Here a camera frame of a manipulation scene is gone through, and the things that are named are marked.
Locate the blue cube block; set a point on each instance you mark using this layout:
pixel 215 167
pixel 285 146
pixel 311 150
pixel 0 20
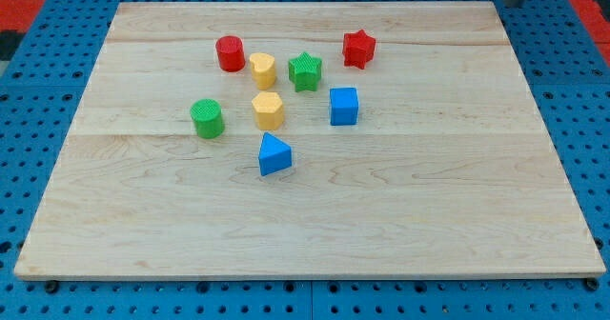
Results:
pixel 344 106

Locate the blue triangle block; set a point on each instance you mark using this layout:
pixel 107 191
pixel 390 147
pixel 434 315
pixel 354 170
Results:
pixel 274 155

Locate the yellow hexagon block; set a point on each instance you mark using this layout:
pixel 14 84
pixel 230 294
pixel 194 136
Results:
pixel 268 110

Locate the green star block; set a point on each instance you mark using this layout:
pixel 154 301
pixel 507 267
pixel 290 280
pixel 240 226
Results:
pixel 305 72

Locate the light wooden board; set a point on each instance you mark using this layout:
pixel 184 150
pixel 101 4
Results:
pixel 449 172

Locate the yellow heart block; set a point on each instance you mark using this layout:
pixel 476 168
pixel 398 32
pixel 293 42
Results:
pixel 263 70

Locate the green cylinder block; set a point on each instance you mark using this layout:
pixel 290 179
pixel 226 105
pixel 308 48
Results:
pixel 207 118

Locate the red star block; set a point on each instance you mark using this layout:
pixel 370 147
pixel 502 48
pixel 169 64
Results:
pixel 358 49

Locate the red cylinder block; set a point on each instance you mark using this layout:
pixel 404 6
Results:
pixel 230 53

